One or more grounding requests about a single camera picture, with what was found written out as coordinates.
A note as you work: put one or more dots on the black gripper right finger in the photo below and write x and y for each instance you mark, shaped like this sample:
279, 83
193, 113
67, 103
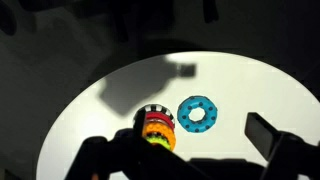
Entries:
266, 140

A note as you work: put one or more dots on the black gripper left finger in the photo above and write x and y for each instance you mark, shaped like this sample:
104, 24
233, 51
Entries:
140, 160

